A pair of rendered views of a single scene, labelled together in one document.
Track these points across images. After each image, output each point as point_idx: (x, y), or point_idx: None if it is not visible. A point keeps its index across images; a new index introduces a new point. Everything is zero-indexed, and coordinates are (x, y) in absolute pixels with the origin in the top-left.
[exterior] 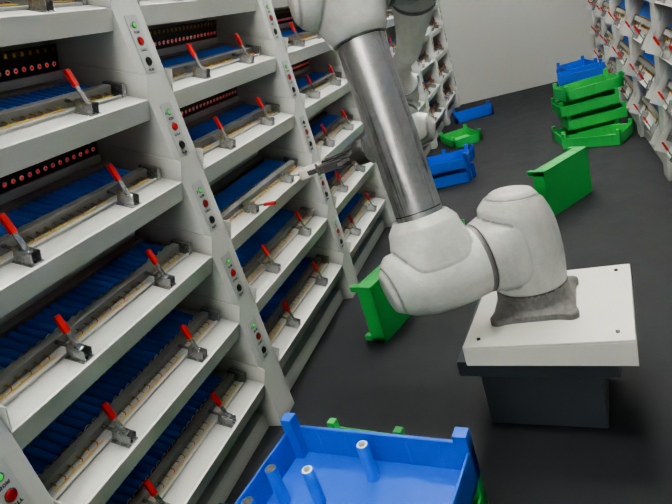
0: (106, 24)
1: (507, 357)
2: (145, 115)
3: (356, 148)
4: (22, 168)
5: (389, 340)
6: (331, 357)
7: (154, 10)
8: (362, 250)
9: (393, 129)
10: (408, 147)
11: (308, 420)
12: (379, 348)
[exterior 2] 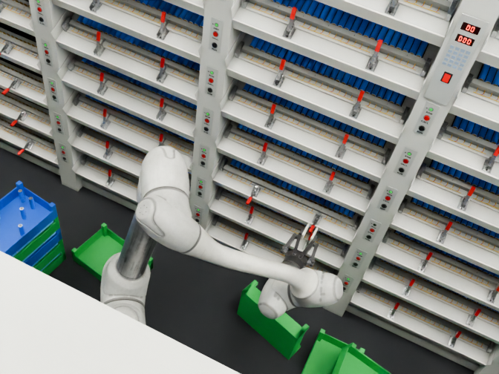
0: (196, 60)
1: None
2: (194, 102)
3: (285, 258)
4: (113, 70)
5: (238, 316)
6: (241, 277)
7: (240, 76)
8: (398, 328)
9: (127, 234)
10: (124, 245)
11: (182, 256)
12: (232, 307)
